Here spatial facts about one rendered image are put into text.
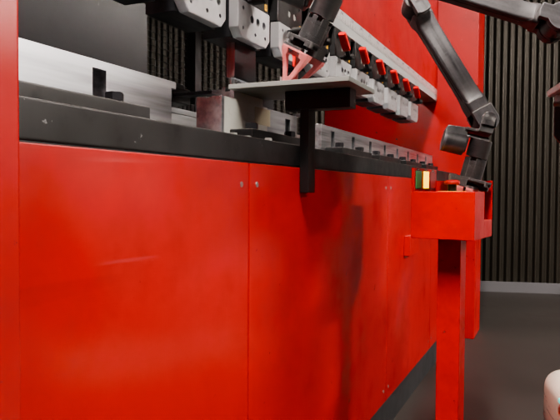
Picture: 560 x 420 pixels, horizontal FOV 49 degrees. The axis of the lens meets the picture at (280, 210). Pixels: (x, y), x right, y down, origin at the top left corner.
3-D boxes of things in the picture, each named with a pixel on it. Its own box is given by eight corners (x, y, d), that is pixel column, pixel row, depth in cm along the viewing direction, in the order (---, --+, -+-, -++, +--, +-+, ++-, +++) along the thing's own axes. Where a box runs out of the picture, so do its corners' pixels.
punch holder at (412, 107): (410, 119, 272) (411, 81, 271) (392, 120, 275) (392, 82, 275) (417, 122, 285) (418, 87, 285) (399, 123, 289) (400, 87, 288)
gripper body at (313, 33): (283, 39, 129) (299, 5, 127) (302, 49, 138) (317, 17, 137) (309, 51, 127) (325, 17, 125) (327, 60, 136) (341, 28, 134)
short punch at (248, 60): (234, 86, 133) (234, 42, 132) (226, 87, 133) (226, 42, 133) (255, 93, 142) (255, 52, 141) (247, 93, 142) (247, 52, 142)
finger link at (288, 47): (267, 75, 131) (286, 33, 129) (281, 80, 137) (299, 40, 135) (293, 87, 129) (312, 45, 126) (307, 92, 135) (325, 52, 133)
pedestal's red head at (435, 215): (474, 241, 150) (475, 167, 150) (410, 237, 158) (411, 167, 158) (492, 236, 167) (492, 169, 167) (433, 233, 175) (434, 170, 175)
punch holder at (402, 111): (399, 113, 254) (400, 73, 253) (379, 114, 257) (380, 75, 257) (407, 117, 267) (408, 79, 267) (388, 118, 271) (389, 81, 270)
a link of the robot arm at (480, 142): (495, 138, 160) (491, 138, 166) (468, 132, 161) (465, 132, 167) (487, 164, 161) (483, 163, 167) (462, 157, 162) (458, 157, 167)
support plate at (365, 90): (348, 80, 118) (348, 75, 118) (227, 89, 129) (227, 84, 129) (374, 94, 134) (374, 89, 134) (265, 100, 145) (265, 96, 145)
